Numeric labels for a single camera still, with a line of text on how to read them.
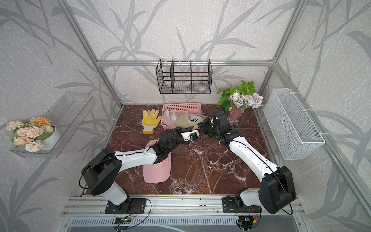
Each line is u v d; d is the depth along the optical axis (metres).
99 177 0.44
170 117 1.02
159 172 0.83
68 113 0.74
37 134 0.52
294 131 0.60
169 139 0.64
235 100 0.84
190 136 0.69
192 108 1.15
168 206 0.75
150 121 1.08
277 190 0.40
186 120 0.90
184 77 1.05
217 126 0.61
